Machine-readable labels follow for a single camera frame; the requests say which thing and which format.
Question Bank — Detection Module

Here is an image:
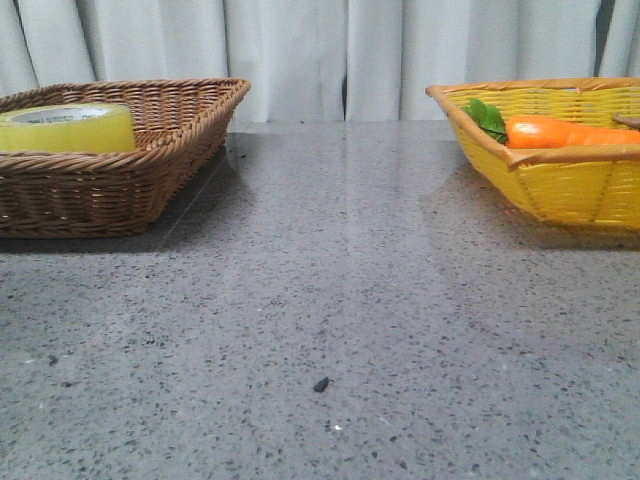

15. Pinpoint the white curtain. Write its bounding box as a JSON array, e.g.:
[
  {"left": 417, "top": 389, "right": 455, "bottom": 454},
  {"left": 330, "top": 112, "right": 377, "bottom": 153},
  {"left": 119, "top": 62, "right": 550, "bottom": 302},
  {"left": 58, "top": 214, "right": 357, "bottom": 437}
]
[{"left": 1, "top": 1, "right": 639, "bottom": 122}]

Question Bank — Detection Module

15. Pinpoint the yellow tape roll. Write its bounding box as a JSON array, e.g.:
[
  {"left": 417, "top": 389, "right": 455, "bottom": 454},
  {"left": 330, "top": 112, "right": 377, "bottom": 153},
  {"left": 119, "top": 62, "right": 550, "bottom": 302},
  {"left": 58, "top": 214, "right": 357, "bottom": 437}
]
[{"left": 1, "top": 103, "right": 136, "bottom": 153}]

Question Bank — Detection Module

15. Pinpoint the brown ginger root toy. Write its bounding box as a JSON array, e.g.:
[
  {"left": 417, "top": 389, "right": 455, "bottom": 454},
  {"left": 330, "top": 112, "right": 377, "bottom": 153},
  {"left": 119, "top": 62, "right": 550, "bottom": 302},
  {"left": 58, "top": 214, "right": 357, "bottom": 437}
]
[{"left": 612, "top": 112, "right": 640, "bottom": 130}]

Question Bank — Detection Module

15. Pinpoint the small black debris piece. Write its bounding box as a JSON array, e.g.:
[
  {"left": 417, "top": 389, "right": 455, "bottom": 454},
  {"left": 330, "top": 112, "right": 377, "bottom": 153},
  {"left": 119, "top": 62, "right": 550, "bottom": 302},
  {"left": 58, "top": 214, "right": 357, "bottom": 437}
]
[{"left": 313, "top": 377, "right": 330, "bottom": 392}]

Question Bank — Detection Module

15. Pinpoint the orange toy carrot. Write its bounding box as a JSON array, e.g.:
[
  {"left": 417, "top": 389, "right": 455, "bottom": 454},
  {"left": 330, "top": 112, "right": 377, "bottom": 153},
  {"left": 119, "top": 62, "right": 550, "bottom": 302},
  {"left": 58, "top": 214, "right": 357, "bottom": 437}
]
[{"left": 462, "top": 98, "right": 639, "bottom": 149}]

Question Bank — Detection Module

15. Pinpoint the brown wicker basket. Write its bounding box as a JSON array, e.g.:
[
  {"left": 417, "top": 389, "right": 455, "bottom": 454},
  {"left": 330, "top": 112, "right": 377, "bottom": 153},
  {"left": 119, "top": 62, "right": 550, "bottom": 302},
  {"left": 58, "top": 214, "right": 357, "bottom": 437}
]
[{"left": 1, "top": 78, "right": 251, "bottom": 239}]

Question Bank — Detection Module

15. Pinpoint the yellow wicker basket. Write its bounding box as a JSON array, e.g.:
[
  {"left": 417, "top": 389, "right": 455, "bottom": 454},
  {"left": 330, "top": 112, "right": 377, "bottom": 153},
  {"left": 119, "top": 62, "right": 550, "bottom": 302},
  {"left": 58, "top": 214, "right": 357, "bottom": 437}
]
[{"left": 426, "top": 77, "right": 639, "bottom": 230}]

